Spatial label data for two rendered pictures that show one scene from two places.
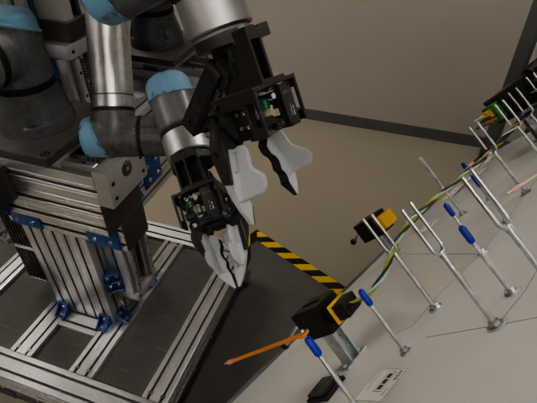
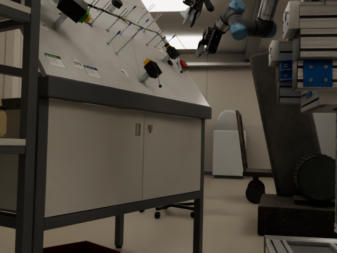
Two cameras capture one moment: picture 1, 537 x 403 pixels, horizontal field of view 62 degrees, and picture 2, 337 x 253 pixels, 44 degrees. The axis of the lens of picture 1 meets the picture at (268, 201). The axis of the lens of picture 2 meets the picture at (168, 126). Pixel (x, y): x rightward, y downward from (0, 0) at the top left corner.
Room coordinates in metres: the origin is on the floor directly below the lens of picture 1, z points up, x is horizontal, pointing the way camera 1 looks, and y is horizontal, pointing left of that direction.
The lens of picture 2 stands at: (2.50, -0.49, 0.66)
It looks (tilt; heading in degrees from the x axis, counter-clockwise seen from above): 2 degrees up; 169
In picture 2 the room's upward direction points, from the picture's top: 1 degrees clockwise
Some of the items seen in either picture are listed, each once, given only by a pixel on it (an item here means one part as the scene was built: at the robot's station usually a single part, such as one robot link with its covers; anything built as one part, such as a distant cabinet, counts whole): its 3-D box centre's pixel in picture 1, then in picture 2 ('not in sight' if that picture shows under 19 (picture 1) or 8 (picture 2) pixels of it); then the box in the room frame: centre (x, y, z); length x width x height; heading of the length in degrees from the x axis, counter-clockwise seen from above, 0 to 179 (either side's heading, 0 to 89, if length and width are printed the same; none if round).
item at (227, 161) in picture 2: not in sight; (229, 144); (-5.58, 2.34, 0.68); 0.68 x 0.60 x 1.37; 71
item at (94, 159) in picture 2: not in sight; (100, 156); (0.87, -0.45, 0.60); 0.55 x 0.02 x 0.39; 137
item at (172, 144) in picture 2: not in sight; (174, 155); (0.47, -0.07, 0.60); 0.55 x 0.03 x 0.39; 137
